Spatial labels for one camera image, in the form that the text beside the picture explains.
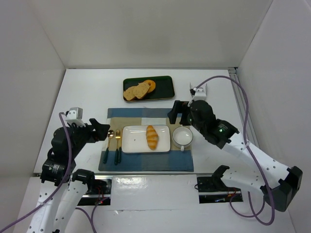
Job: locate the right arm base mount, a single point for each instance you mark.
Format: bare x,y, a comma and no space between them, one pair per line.
209,193

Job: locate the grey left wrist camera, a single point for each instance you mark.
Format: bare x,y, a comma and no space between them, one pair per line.
74,113

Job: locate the gold spoon green handle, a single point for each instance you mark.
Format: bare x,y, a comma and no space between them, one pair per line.
110,135

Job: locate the orange ring donut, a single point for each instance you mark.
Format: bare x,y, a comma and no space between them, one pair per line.
151,84

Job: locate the gold fork green handle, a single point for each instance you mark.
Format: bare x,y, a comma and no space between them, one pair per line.
117,158

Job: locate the white rectangular plate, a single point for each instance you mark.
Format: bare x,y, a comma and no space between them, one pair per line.
134,139

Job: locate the left bread slice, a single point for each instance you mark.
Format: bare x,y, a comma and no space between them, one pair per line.
128,94

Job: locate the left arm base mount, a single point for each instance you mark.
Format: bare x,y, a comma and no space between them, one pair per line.
99,194

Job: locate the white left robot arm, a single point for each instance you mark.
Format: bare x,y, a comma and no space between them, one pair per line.
62,186

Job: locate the seeded bread slice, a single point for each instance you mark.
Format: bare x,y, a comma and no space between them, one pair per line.
141,90

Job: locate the white bowl with handles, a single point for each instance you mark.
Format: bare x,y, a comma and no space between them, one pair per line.
182,137

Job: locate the dark green serving tray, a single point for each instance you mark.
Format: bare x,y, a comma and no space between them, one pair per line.
164,89

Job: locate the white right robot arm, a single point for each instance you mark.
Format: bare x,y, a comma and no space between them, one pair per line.
277,182

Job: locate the striped golden bread roll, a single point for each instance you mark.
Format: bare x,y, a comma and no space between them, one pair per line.
151,137

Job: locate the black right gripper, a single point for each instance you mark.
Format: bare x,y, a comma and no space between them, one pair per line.
184,112

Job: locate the blue beige checked placemat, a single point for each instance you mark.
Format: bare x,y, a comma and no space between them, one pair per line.
173,160

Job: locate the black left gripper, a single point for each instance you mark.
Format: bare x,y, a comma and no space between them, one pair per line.
91,131

